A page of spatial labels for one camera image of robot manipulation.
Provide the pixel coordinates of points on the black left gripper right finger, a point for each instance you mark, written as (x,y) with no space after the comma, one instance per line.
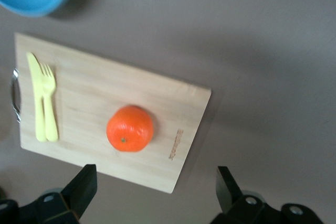
(231,195)

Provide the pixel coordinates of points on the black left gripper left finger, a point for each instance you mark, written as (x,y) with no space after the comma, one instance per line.
(78,192)

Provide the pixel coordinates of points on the orange mandarin fruit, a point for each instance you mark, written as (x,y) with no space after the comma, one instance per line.
(130,128)

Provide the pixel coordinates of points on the yellow plastic fork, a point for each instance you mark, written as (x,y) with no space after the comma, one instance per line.
(35,82)
(50,113)

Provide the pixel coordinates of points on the wooden cutting board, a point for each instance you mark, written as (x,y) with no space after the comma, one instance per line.
(110,95)

